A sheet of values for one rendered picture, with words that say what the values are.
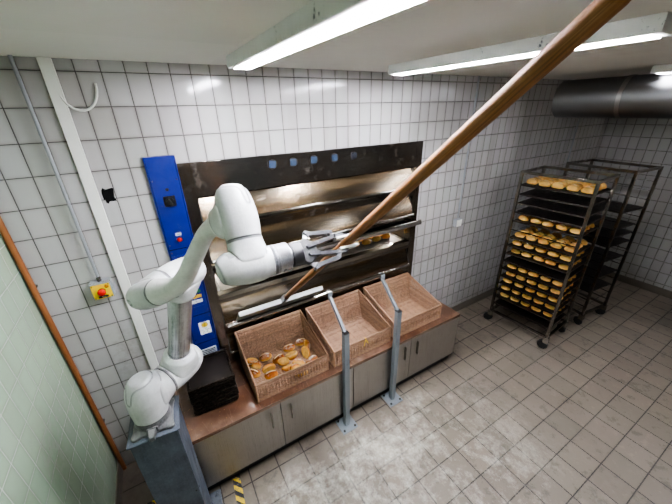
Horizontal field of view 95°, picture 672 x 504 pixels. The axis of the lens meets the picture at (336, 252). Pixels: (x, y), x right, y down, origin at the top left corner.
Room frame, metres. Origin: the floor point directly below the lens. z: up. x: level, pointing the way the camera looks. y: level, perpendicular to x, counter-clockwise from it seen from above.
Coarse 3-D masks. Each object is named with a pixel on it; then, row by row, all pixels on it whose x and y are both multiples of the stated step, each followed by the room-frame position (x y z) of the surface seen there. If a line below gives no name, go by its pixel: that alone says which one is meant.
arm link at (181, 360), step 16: (176, 272) 1.08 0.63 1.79; (192, 288) 1.12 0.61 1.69; (176, 304) 1.11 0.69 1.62; (176, 320) 1.12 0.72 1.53; (176, 336) 1.13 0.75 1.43; (176, 352) 1.15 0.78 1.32; (192, 352) 1.21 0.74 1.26; (160, 368) 1.14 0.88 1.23; (176, 368) 1.13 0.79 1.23; (192, 368) 1.19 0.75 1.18; (176, 384) 1.11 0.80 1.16
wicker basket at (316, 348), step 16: (272, 320) 2.01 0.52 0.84; (288, 320) 2.06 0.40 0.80; (304, 320) 2.05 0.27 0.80; (240, 336) 1.87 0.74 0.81; (256, 336) 1.92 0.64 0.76; (272, 336) 1.96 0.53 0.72; (304, 336) 2.07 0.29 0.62; (240, 352) 1.77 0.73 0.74; (272, 352) 1.92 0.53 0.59; (288, 352) 1.92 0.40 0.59; (320, 352) 1.83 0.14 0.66; (304, 368) 1.64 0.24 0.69; (320, 368) 1.70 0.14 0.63; (256, 384) 1.61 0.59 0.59; (272, 384) 1.52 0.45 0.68; (288, 384) 1.57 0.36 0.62
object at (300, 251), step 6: (300, 240) 0.89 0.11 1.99; (306, 240) 0.90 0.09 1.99; (294, 246) 0.85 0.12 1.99; (300, 246) 0.85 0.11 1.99; (312, 246) 0.89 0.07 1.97; (294, 252) 0.83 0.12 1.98; (300, 252) 0.84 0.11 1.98; (306, 252) 0.87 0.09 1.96; (294, 258) 0.82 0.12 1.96; (300, 258) 0.83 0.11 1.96; (306, 258) 0.85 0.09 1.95; (312, 258) 0.86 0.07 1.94; (294, 264) 0.83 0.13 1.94; (300, 264) 0.84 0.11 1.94
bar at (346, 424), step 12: (372, 276) 2.09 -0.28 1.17; (384, 276) 2.12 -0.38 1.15; (336, 288) 1.93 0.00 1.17; (300, 300) 1.78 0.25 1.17; (264, 312) 1.66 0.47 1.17; (276, 312) 1.68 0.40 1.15; (336, 312) 1.80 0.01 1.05; (396, 312) 1.94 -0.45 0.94; (228, 324) 1.54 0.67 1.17; (240, 324) 1.56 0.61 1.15; (396, 324) 1.93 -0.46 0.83; (348, 336) 1.70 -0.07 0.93; (396, 336) 1.92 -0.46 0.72; (348, 348) 1.70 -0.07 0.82; (396, 348) 1.93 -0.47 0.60; (348, 360) 1.70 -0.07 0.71; (396, 360) 1.93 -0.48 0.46; (348, 372) 1.70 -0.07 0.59; (396, 372) 1.94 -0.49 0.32; (348, 384) 1.70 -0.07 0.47; (348, 396) 1.69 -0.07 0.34; (384, 396) 1.96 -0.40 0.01; (396, 396) 1.96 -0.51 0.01; (348, 408) 1.69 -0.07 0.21; (336, 420) 1.74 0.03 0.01; (348, 420) 1.69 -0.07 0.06; (348, 432) 1.63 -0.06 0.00
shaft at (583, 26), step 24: (600, 0) 0.44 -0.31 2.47; (624, 0) 0.43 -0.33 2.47; (576, 24) 0.46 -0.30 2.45; (600, 24) 0.44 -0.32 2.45; (552, 48) 0.48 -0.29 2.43; (576, 48) 0.47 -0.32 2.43; (528, 72) 0.50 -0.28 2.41; (504, 96) 0.52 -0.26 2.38; (480, 120) 0.56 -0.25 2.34; (456, 144) 0.59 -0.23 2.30; (432, 168) 0.64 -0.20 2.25; (408, 192) 0.71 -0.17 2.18
